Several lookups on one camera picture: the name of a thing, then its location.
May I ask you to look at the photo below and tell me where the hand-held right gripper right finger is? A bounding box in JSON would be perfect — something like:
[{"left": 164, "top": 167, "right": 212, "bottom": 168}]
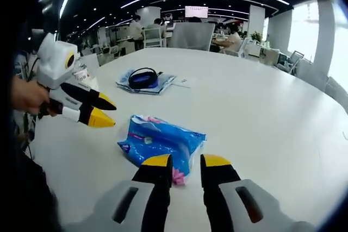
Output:
[{"left": 200, "top": 154, "right": 316, "bottom": 232}]

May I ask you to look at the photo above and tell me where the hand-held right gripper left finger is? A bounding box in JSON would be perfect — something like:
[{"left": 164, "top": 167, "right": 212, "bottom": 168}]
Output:
[{"left": 89, "top": 153, "right": 174, "bottom": 232}]

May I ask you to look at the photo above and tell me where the clear plastic water bottle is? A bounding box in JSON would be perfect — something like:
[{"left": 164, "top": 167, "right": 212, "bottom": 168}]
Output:
[{"left": 72, "top": 58, "right": 95, "bottom": 87}]

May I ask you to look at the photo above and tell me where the blue round pad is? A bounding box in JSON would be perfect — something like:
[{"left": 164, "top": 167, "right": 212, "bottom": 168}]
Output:
[{"left": 133, "top": 73, "right": 158, "bottom": 87}]

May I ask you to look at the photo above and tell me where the black cable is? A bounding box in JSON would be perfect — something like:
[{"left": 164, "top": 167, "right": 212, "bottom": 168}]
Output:
[{"left": 128, "top": 67, "right": 164, "bottom": 89}]

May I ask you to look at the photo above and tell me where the blue tissue pack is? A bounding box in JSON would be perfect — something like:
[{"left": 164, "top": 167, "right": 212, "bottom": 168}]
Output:
[{"left": 116, "top": 114, "right": 207, "bottom": 186}]

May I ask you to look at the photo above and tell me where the blue plastic pouch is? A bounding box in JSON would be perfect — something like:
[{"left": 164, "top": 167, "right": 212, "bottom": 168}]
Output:
[{"left": 115, "top": 68, "right": 177, "bottom": 96}]

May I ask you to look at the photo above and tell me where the person's left hand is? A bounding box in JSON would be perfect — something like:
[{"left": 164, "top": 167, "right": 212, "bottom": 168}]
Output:
[{"left": 10, "top": 76, "right": 51, "bottom": 115}]

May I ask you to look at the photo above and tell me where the white office chair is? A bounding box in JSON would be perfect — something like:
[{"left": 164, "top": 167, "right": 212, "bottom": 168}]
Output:
[{"left": 143, "top": 28, "right": 165, "bottom": 48}]

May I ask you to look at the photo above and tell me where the white paper strip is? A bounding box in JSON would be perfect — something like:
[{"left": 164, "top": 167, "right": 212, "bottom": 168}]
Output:
[{"left": 173, "top": 76, "right": 195, "bottom": 89}]

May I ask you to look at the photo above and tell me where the person's dark clothing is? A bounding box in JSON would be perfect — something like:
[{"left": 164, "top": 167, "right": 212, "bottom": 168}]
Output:
[{"left": 8, "top": 155, "right": 63, "bottom": 232}]

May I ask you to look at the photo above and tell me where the grey mesh chair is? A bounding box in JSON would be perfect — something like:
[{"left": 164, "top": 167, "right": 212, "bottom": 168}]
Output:
[{"left": 167, "top": 22, "right": 216, "bottom": 51}]

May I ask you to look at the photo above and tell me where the grey office chair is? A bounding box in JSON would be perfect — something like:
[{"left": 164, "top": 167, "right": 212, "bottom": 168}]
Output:
[{"left": 277, "top": 51, "right": 304, "bottom": 74}]

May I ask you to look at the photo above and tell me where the large window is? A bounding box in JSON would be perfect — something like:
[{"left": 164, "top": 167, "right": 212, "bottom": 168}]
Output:
[
  {"left": 328, "top": 6, "right": 348, "bottom": 86},
  {"left": 288, "top": 2, "right": 319, "bottom": 59}
]

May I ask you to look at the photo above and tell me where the large wall display screen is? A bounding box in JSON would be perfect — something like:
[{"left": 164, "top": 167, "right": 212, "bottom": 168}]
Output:
[{"left": 184, "top": 5, "right": 209, "bottom": 18}]

